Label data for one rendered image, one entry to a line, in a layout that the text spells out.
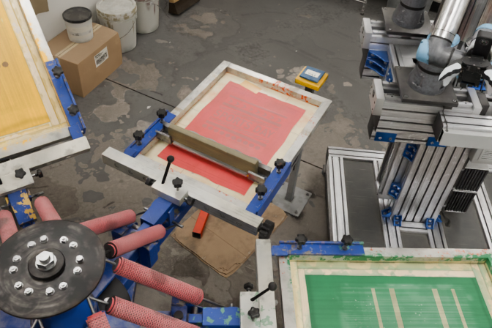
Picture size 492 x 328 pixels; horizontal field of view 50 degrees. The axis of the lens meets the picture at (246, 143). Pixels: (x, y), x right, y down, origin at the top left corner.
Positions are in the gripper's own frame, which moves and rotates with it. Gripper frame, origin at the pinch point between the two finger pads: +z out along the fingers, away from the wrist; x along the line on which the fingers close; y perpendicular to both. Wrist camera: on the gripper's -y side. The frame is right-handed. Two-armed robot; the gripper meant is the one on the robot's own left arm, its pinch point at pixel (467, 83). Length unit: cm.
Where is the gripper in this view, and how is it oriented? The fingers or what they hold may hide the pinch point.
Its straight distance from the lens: 157.7
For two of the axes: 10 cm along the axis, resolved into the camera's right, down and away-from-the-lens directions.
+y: 0.6, 7.6, 6.5
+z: -4.7, 5.9, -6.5
